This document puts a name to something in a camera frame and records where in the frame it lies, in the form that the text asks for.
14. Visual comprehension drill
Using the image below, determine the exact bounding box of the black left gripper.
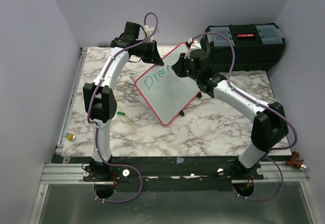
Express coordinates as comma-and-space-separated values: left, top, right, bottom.
134, 40, 164, 66

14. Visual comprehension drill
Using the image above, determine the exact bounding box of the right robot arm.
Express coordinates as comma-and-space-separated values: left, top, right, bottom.
172, 49, 288, 179

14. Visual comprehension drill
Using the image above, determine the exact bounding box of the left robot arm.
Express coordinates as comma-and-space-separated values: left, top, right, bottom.
83, 22, 164, 181

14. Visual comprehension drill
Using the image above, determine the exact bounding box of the pink framed whiteboard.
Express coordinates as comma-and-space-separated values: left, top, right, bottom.
135, 43, 200, 125

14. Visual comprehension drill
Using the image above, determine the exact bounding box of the black toolbox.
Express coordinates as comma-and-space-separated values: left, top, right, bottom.
200, 23, 285, 73

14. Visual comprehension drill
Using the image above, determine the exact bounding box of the yellow grey small object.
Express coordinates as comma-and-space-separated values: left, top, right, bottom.
65, 133, 76, 142

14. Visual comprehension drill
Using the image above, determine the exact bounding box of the copper pipe fitting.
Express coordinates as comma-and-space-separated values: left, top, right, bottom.
285, 151, 308, 171

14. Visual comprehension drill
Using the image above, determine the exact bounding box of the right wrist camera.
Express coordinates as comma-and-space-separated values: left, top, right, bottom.
184, 38, 202, 59

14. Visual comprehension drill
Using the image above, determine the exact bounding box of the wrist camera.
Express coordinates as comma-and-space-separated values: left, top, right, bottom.
184, 38, 202, 59
143, 24, 159, 43

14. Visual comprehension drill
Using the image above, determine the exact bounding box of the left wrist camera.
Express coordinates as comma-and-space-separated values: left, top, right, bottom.
143, 24, 159, 43

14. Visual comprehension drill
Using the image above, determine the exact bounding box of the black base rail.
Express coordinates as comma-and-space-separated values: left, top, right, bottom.
47, 156, 264, 192

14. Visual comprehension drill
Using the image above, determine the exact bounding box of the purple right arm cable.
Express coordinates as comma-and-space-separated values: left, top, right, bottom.
192, 32, 298, 201

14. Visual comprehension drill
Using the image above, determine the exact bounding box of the aluminium frame rail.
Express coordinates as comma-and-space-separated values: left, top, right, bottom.
55, 47, 88, 155

